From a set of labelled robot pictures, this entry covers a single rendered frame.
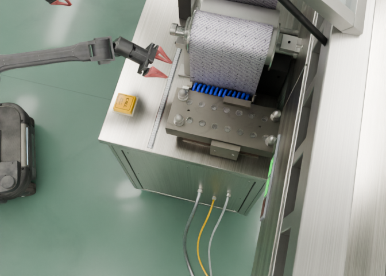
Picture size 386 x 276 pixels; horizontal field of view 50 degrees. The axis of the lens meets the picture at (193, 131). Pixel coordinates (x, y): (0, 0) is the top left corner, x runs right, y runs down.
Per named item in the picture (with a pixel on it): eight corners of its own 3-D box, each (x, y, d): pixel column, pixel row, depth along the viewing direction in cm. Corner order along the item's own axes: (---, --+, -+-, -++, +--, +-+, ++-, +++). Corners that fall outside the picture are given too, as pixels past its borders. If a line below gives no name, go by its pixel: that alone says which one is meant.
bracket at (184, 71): (180, 64, 166) (177, 18, 137) (196, 67, 165) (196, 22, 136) (177, 75, 164) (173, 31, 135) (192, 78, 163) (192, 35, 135)
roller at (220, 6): (205, 10, 149) (205, -13, 138) (275, 24, 147) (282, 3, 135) (197, 38, 145) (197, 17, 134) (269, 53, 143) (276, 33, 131)
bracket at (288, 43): (281, 37, 126) (283, 32, 124) (300, 41, 126) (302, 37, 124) (278, 50, 125) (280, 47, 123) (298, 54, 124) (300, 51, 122)
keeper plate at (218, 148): (211, 149, 152) (211, 139, 142) (237, 155, 151) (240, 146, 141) (209, 155, 151) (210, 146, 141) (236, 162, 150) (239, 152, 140)
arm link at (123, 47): (111, 49, 135) (119, 34, 135) (108, 50, 141) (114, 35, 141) (131, 59, 137) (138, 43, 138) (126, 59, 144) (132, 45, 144)
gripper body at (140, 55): (141, 76, 144) (122, 66, 141) (149, 50, 147) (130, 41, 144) (148, 69, 138) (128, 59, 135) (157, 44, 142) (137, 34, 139)
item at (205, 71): (190, 80, 150) (189, 53, 132) (254, 94, 148) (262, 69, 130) (190, 81, 150) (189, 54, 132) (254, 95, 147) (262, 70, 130)
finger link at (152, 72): (161, 85, 147) (138, 74, 143) (166, 68, 149) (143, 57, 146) (169, 80, 141) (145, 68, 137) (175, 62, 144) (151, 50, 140)
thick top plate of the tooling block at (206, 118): (177, 94, 153) (177, 86, 148) (285, 118, 150) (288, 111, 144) (166, 133, 148) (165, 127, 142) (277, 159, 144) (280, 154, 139)
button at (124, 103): (119, 94, 161) (118, 92, 159) (136, 98, 161) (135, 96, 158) (114, 111, 159) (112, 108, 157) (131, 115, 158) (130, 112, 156)
